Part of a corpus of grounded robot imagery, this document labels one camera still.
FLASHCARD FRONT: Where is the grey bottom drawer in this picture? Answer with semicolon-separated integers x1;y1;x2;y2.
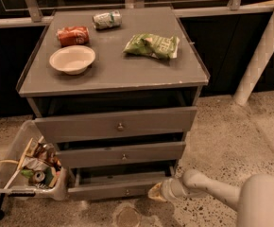
68;161;175;200

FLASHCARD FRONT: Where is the grey drawer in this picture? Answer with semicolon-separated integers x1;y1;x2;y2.
57;142;186;168
68;161;175;200
34;107;197;143

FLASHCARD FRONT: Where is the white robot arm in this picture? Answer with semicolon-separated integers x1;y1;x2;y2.
148;169;274;227

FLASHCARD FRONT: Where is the grey middle drawer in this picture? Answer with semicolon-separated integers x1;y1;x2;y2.
57;142;186;168

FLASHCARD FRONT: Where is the grey top drawer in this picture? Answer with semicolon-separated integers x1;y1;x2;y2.
34;107;197;143

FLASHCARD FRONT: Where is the grey drawer cabinet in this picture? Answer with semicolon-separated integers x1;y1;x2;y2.
15;6;211;182

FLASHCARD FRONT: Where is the trash pile in bin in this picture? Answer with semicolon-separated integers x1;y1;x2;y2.
1;137;61;189

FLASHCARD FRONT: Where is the clear plastic bin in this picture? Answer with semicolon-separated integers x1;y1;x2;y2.
0;120;67;201

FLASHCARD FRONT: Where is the green chip bag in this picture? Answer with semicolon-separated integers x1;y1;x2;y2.
123;33;180;60

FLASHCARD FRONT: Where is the white paper bowl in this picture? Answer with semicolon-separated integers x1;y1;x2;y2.
49;45;95;75

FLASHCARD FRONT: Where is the red soda can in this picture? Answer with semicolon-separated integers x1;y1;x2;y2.
57;26;89;46

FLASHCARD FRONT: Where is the white green soda can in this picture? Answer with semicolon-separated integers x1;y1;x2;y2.
93;10;122;30

